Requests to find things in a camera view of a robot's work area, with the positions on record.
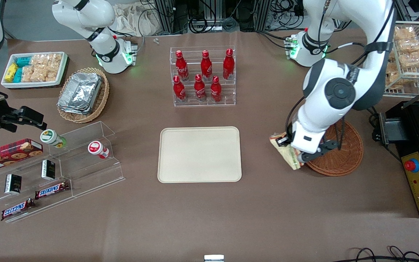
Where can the red cola bottle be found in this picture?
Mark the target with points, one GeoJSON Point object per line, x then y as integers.
{"type": "Point", "coordinates": [179, 90]}
{"type": "Point", "coordinates": [182, 67]}
{"type": "Point", "coordinates": [206, 67]}
{"type": "Point", "coordinates": [228, 65]}
{"type": "Point", "coordinates": [200, 89]}
{"type": "Point", "coordinates": [215, 90]}

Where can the white rectangular snack bin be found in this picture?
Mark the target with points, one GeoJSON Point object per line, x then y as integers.
{"type": "Point", "coordinates": [31, 84]}

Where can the yellow snack packet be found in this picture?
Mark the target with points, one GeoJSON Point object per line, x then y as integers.
{"type": "Point", "coordinates": [11, 72]}

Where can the black appliance with metal pan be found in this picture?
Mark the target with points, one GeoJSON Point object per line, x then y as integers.
{"type": "Point", "coordinates": [395, 127]}

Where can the oval light wicker basket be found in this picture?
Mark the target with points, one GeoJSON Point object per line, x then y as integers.
{"type": "Point", "coordinates": [102, 98]}

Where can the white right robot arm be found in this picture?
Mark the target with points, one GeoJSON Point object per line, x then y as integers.
{"type": "Point", "coordinates": [104, 54]}

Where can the clear acrylic stepped shelf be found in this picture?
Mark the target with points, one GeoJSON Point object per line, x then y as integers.
{"type": "Point", "coordinates": [86, 171]}

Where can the teal snack packet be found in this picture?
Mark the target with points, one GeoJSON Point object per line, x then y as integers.
{"type": "Point", "coordinates": [24, 61]}
{"type": "Point", "coordinates": [18, 75]}

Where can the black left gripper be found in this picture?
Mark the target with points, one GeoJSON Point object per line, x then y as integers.
{"type": "Point", "coordinates": [283, 139]}

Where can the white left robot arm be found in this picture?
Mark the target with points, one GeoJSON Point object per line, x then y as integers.
{"type": "Point", "coordinates": [340, 91]}

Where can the red tartan cookie box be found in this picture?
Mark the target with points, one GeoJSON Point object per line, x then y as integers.
{"type": "Point", "coordinates": [11, 154]}

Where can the clear acrylic bottle rack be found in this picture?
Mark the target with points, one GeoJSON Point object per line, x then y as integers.
{"type": "Point", "coordinates": [231, 98]}

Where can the Snickers chocolate bar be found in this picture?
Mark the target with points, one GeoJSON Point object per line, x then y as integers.
{"type": "Point", "coordinates": [16, 209]}
{"type": "Point", "coordinates": [51, 190]}

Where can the clear rice cracker packet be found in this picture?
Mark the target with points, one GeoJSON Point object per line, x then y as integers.
{"type": "Point", "coordinates": [53, 67]}
{"type": "Point", "coordinates": [27, 73]}
{"type": "Point", "coordinates": [39, 72]}

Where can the round brown wicker basket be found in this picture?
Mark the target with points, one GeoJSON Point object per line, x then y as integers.
{"type": "Point", "coordinates": [344, 160]}

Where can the small black carton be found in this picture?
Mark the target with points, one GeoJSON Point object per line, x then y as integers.
{"type": "Point", "coordinates": [13, 183]}
{"type": "Point", "coordinates": [48, 170]}

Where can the beige plastic serving tray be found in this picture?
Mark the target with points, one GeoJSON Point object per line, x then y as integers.
{"type": "Point", "coordinates": [199, 154]}

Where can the fried snack packet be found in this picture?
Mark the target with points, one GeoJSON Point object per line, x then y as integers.
{"type": "Point", "coordinates": [410, 45]}
{"type": "Point", "coordinates": [405, 33]}
{"type": "Point", "coordinates": [393, 74]}
{"type": "Point", "coordinates": [413, 60]}

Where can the green lid small bottle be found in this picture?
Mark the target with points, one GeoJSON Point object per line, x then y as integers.
{"type": "Point", "coordinates": [51, 137]}

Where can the aluminium foil tray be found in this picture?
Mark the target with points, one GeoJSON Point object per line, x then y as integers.
{"type": "Point", "coordinates": [80, 91]}

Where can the red lid small bottle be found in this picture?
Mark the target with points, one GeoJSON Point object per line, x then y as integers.
{"type": "Point", "coordinates": [97, 148]}

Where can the beige cloth bag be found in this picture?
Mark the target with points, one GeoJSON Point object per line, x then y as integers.
{"type": "Point", "coordinates": [133, 22]}

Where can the triangle sandwich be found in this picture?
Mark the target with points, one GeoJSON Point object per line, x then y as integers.
{"type": "Point", "coordinates": [287, 154]}

